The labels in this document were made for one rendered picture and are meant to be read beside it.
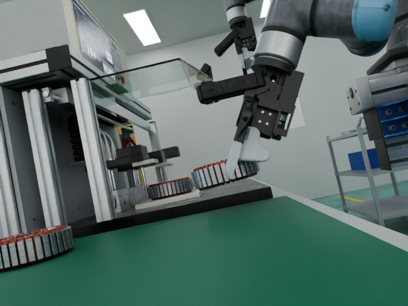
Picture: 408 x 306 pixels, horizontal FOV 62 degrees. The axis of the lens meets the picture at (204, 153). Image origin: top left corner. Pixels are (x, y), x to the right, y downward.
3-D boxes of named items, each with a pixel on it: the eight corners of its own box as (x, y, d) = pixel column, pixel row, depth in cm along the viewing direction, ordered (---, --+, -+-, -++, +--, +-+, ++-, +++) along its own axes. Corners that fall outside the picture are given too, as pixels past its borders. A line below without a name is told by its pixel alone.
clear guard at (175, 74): (216, 102, 94) (211, 81, 94) (211, 79, 70) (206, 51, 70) (102, 127, 96) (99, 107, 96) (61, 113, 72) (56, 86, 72)
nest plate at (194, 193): (204, 192, 91) (203, 187, 91) (200, 197, 76) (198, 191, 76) (150, 203, 92) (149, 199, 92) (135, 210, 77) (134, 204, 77)
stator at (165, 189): (193, 190, 90) (190, 176, 90) (195, 191, 79) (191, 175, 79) (151, 199, 89) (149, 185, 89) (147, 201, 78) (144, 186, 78)
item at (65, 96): (81, 107, 78) (77, 90, 78) (68, 102, 72) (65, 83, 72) (62, 111, 78) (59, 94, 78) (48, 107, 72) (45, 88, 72)
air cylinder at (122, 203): (130, 208, 88) (127, 187, 89) (121, 212, 81) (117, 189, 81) (112, 212, 89) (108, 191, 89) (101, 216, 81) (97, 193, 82)
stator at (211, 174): (257, 172, 62) (252, 153, 62) (264, 173, 51) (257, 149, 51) (198, 189, 62) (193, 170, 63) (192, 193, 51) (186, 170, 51)
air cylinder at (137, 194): (152, 200, 113) (148, 183, 113) (146, 202, 105) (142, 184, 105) (137, 203, 113) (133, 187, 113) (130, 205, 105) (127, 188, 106)
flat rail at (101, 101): (154, 132, 129) (153, 124, 129) (86, 98, 67) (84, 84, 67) (151, 133, 129) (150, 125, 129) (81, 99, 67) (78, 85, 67)
